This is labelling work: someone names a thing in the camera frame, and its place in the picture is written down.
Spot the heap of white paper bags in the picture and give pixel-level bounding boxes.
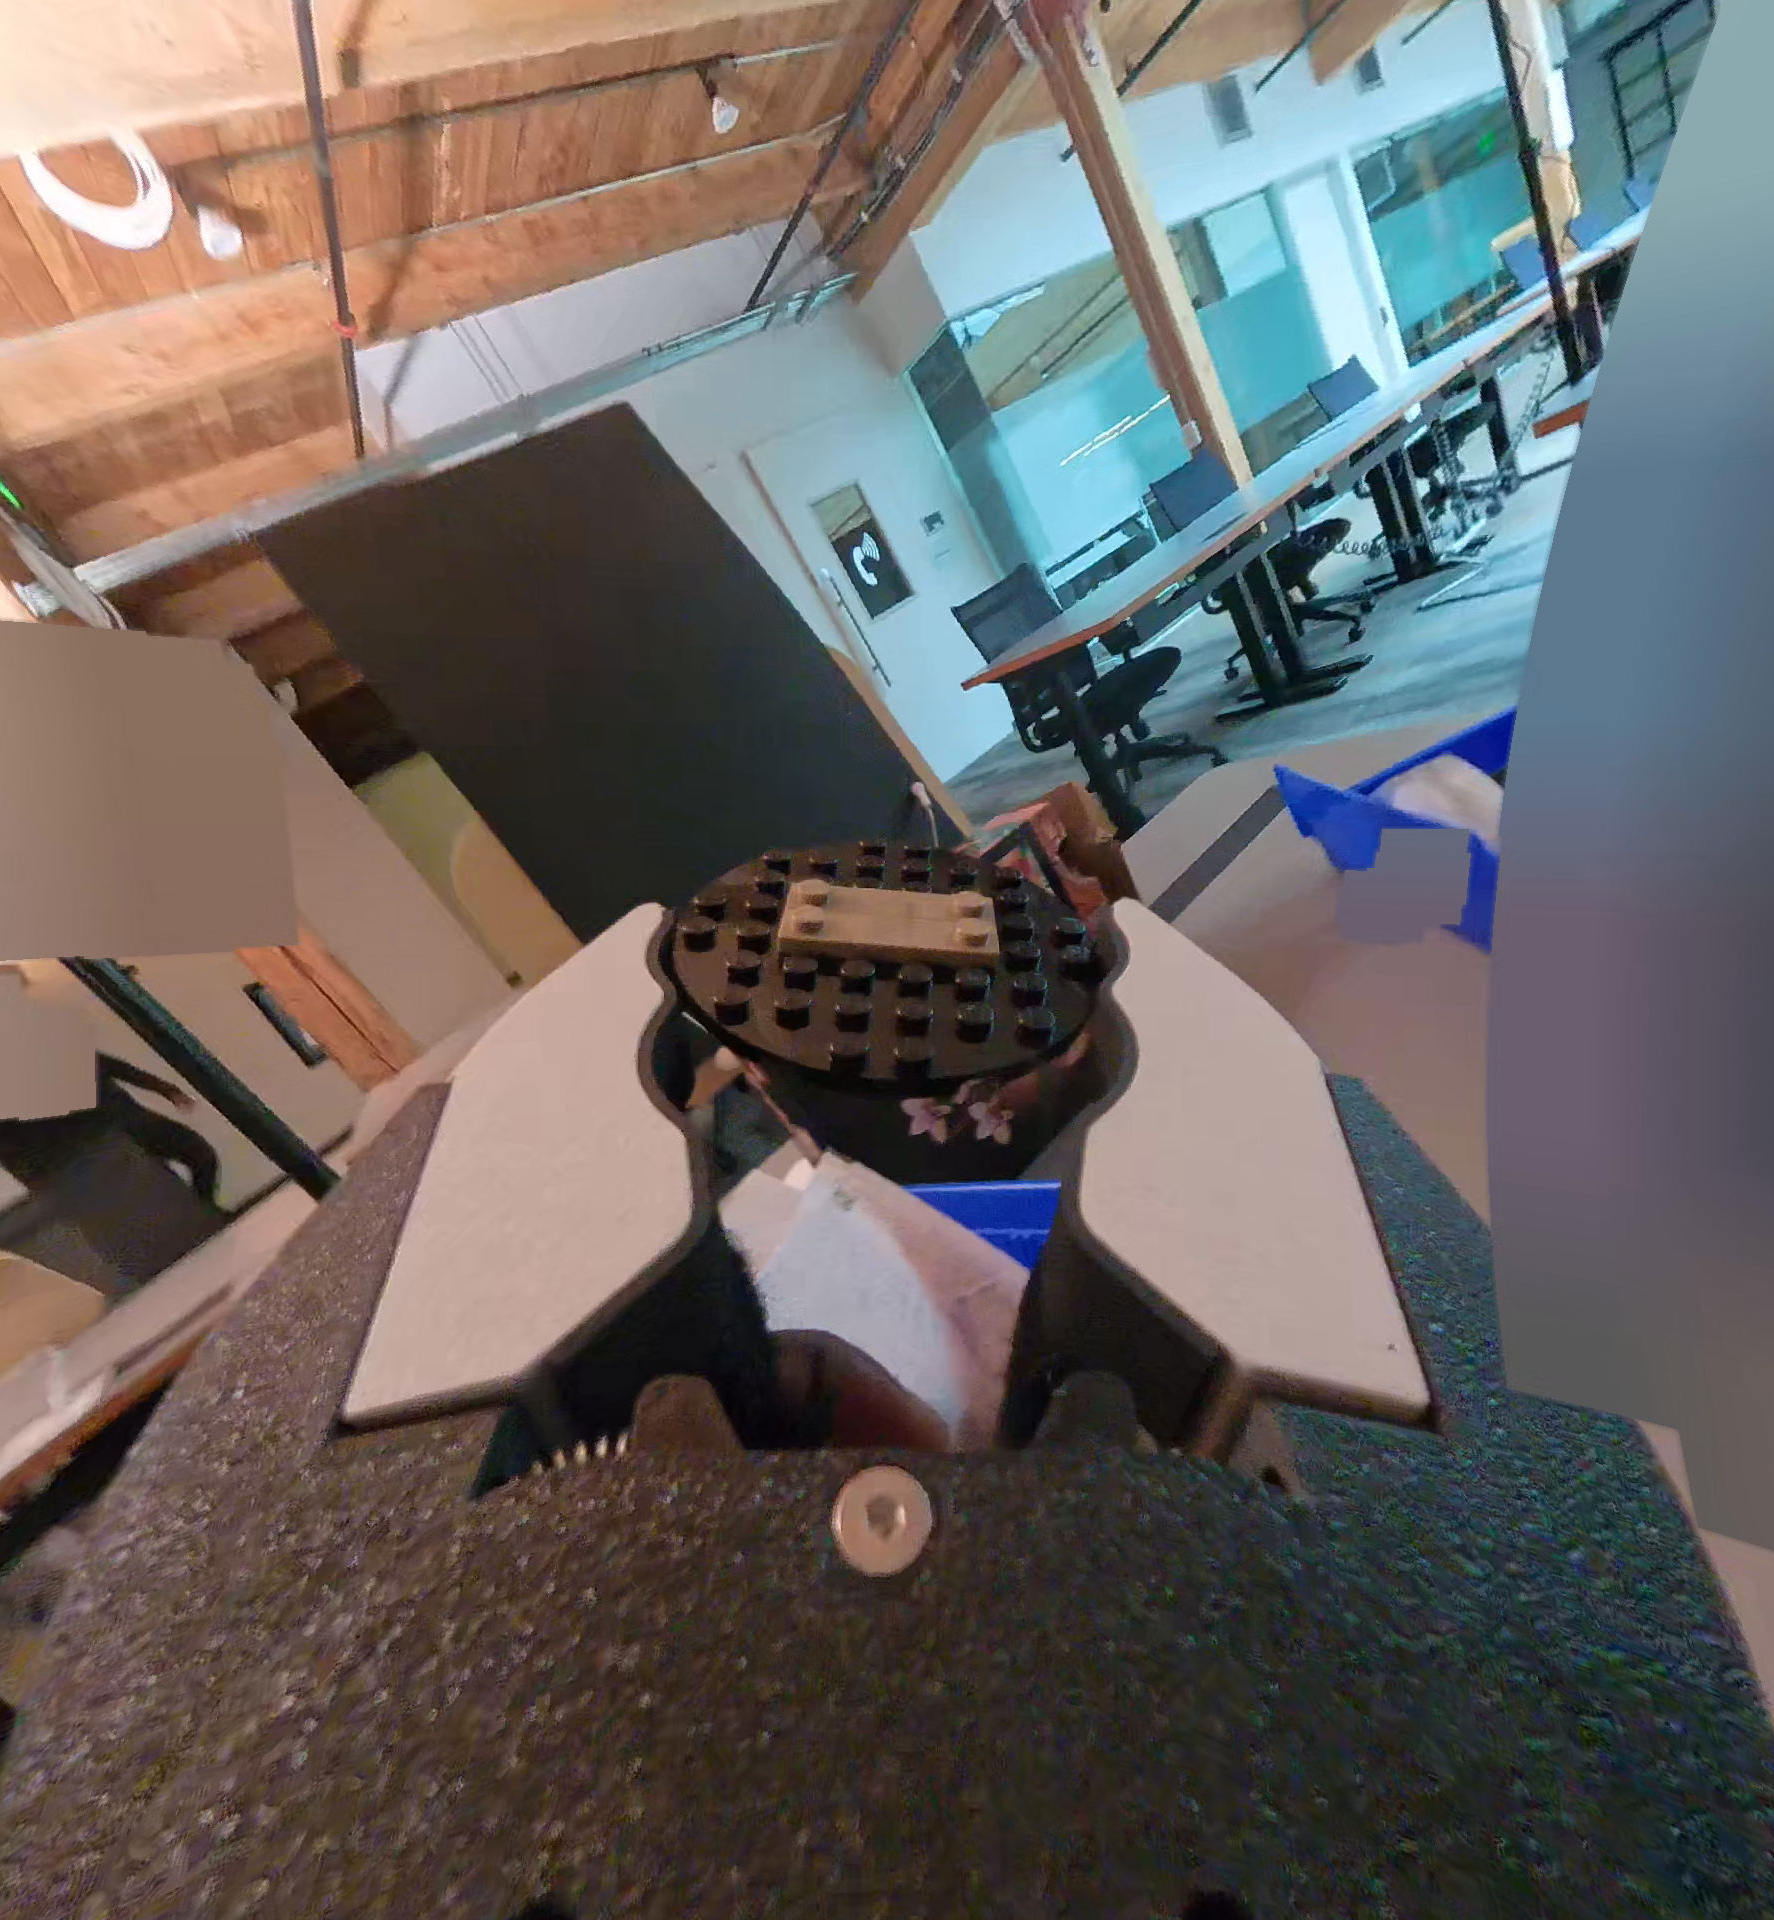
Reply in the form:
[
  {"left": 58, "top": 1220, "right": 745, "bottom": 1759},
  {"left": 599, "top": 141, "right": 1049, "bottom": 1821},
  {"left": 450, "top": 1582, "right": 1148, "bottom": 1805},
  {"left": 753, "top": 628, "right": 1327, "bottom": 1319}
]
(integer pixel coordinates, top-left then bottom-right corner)
[{"left": 1388, "top": 757, "right": 1501, "bottom": 838}]

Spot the black phone icon sign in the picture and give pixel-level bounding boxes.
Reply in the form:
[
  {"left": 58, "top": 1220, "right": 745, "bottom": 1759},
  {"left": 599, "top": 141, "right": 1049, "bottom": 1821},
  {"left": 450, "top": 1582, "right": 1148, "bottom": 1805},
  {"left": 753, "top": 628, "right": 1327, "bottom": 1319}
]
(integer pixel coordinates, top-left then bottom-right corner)
[{"left": 810, "top": 484, "right": 921, "bottom": 622}]

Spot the pale wooden chair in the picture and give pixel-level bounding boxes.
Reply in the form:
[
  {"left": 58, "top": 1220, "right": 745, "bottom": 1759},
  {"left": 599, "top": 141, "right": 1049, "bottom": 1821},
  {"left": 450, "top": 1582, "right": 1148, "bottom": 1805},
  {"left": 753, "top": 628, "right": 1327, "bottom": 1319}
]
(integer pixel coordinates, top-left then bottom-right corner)
[{"left": 0, "top": 1254, "right": 109, "bottom": 1436}]

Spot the white cable coil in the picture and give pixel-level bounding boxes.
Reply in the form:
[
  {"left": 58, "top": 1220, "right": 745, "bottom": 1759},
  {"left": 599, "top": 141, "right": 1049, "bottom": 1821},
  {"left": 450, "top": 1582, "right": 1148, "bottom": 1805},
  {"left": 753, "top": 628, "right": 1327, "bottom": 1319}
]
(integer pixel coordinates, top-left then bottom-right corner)
[{"left": 17, "top": 132, "right": 179, "bottom": 252}]

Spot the light stand with panel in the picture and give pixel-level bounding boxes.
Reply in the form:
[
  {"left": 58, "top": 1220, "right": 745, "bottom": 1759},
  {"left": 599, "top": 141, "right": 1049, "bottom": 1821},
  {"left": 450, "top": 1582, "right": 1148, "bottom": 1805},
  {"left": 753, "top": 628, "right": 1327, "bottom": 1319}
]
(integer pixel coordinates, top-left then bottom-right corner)
[{"left": 1484, "top": 0, "right": 1596, "bottom": 380}]

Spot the blue plastic bin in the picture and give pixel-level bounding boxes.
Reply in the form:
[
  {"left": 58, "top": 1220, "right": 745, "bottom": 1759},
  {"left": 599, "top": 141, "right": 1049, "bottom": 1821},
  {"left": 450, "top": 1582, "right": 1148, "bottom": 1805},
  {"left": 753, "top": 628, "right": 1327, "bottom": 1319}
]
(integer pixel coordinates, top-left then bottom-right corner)
[
  {"left": 903, "top": 1179, "right": 1065, "bottom": 1275},
  {"left": 1272, "top": 708, "right": 1520, "bottom": 955}
]

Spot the black orchid lego box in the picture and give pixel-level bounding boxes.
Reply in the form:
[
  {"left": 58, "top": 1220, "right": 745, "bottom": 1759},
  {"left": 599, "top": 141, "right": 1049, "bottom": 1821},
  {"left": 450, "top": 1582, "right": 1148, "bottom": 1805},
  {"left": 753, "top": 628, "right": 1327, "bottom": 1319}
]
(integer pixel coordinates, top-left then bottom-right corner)
[{"left": 705, "top": 794, "right": 1138, "bottom": 1196}]

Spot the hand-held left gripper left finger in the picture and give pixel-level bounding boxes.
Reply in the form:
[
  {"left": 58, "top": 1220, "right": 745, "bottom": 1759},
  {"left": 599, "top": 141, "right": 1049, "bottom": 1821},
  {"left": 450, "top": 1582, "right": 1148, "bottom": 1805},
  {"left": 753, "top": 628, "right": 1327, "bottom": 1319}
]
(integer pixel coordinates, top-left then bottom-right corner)
[{"left": 336, "top": 898, "right": 711, "bottom": 1429}]

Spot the wooden table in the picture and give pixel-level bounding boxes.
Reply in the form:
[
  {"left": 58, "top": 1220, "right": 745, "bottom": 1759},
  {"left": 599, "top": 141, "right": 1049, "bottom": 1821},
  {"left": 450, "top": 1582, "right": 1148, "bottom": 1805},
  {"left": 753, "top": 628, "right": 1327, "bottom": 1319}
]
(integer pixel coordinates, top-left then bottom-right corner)
[
  {"left": 962, "top": 250, "right": 1646, "bottom": 838},
  {"left": 0, "top": 1319, "right": 213, "bottom": 1591}
]

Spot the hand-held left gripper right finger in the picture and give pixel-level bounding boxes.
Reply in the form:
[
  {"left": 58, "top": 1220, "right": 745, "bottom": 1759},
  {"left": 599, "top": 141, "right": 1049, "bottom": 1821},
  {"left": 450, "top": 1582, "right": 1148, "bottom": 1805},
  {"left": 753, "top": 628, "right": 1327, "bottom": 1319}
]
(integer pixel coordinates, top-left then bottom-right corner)
[{"left": 1074, "top": 898, "right": 1437, "bottom": 1487}]

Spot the round black lego assembly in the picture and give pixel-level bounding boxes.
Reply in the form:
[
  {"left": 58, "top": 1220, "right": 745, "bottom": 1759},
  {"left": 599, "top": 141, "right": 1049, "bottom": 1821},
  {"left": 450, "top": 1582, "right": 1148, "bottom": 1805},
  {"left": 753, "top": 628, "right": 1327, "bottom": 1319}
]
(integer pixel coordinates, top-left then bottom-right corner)
[{"left": 667, "top": 838, "right": 1118, "bottom": 1096}]

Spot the black office chair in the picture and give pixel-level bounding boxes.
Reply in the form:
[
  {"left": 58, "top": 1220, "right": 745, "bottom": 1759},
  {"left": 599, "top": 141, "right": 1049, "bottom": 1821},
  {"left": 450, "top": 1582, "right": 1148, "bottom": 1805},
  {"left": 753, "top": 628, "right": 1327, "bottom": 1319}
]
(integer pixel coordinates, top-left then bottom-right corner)
[
  {"left": 1243, "top": 517, "right": 1382, "bottom": 647},
  {"left": 954, "top": 561, "right": 1229, "bottom": 780}
]

